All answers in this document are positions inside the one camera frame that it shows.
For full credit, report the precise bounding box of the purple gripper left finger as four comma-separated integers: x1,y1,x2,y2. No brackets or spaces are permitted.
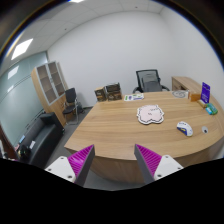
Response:
46,145,95,186

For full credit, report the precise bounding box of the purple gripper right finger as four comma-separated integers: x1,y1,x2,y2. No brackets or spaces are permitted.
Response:
134,144,183,184

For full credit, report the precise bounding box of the white and blue computer mouse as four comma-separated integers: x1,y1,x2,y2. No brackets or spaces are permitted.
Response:
177,121,193,137

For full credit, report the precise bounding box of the black leather sofa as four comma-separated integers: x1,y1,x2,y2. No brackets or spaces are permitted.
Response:
18,112,64,168

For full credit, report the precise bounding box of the large wooden desk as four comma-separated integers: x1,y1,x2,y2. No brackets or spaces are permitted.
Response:
65,92,224,183

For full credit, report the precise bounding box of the black visitor chair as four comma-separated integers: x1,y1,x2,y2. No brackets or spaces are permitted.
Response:
63,88,78,117

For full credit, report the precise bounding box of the small white round object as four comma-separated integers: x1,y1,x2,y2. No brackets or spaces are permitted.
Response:
202,126,208,134

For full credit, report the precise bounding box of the green and white leaflet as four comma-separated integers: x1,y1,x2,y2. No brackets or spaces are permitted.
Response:
124,93,144,102

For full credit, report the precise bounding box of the dark brown box left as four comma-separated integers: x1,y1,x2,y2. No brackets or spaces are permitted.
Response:
94,87,107,102

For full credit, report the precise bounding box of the dark brown box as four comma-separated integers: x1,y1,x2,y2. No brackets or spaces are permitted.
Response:
106,83,122,101
94,87,107,102

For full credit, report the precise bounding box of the round patterned coaster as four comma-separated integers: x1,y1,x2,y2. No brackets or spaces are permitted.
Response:
172,90,189,98

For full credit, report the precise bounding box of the small wooden block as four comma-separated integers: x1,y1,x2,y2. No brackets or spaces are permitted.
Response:
189,93,201,102

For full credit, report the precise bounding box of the green and blue small box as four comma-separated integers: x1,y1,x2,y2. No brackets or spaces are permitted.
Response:
206,103,218,115

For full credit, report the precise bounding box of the dark brown box right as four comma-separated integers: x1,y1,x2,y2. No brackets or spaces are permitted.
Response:
106,83,122,101

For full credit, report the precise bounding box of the black mesh office chair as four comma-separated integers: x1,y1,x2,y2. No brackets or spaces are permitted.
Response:
133,69,169,93

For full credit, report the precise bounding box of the low wooden side cabinet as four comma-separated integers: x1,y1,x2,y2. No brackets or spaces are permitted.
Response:
171,76,211,98

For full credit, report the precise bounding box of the purple standing sign card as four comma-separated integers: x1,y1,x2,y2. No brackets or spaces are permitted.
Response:
201,82,210,104

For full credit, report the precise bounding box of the wooden glass-door cabinet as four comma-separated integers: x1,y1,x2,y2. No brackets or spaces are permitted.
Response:
31,62,66,125

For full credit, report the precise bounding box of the ceiling light panel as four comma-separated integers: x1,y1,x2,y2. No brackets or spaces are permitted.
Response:
12,39,33,60

